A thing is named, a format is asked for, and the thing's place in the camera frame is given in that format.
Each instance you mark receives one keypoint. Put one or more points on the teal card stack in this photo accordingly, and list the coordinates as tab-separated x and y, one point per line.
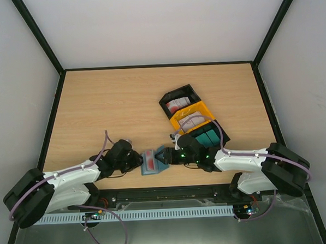
208	139

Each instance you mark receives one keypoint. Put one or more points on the teal card holder wallet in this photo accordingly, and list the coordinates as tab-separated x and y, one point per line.
159	166

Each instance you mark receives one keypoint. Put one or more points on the yellow bin with cards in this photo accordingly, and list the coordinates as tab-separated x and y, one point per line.
199	106

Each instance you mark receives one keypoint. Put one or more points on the black bin with teal cards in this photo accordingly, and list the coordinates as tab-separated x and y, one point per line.
202	128

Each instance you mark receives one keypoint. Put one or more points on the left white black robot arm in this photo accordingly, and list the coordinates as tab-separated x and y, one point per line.
38	193

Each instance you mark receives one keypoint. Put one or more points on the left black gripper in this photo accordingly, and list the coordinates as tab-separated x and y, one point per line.
136	160

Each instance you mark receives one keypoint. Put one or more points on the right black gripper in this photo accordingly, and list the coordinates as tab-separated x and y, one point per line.
166	155

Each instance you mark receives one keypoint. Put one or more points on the black bin with red cards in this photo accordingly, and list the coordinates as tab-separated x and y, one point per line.
184	91

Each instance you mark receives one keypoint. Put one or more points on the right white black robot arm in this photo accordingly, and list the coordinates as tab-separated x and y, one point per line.
273	168

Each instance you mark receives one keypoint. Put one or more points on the stack of white red cards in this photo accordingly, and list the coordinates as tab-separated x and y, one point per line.
178	103

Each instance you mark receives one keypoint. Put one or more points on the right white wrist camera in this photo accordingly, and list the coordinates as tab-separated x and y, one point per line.
174	139

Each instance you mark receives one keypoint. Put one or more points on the stack of cards yellow bin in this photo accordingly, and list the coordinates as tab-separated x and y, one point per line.
191	121

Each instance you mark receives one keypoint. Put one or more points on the light blue slotted cable duct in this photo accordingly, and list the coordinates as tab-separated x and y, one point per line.
137	215

